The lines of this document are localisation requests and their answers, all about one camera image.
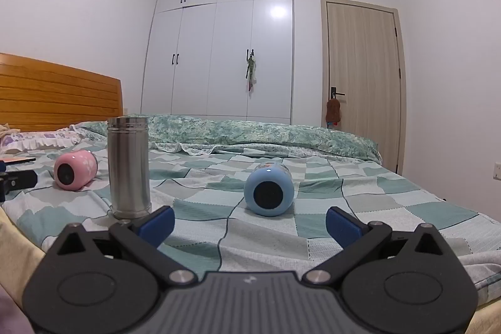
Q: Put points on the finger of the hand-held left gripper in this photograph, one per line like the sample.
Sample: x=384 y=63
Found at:
x=21 y=179

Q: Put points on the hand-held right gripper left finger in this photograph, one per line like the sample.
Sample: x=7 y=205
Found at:
x=158 y=222

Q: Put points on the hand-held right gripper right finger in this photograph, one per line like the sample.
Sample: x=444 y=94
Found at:
x=342 y=224

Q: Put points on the blue cup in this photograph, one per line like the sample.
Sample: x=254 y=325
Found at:
x=274 y=177

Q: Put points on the pink cup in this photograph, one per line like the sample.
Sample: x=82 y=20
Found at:
x=84 y=165

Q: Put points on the dark flat phone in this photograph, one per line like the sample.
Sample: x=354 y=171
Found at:
x=17 y=160

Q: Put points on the checked bedsheet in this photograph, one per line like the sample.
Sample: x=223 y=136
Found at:
x=372 y=197

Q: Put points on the purple ruffled pillow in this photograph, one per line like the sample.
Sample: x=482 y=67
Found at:
x=47 y=140

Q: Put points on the stainless steel thermos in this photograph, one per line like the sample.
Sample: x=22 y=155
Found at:
x=129 y=169

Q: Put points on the beige mattress cover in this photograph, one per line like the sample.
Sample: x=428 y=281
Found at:
x=19 y=252

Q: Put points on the wooden headboard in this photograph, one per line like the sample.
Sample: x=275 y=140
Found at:
x=58 y=99

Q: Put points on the brown plush pendant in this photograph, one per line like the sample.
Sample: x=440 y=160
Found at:
x=333 y=111

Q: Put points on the green floral quilt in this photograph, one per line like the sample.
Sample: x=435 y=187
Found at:
x=254 y=134

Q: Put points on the pink cloth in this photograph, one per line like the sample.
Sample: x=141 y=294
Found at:
x=11 y=314

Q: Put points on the grey cloth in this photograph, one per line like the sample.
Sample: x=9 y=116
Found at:
x=481 y=271

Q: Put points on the white wardrobe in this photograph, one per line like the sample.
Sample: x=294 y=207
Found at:
x=195 y=64

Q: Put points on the light wooden door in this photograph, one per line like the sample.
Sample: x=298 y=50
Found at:
x=364 y=56

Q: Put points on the green hanging ornament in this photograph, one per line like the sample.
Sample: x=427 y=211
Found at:
x=250 y=70

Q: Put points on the wall outlet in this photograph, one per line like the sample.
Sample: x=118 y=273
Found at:
x=498 y=170

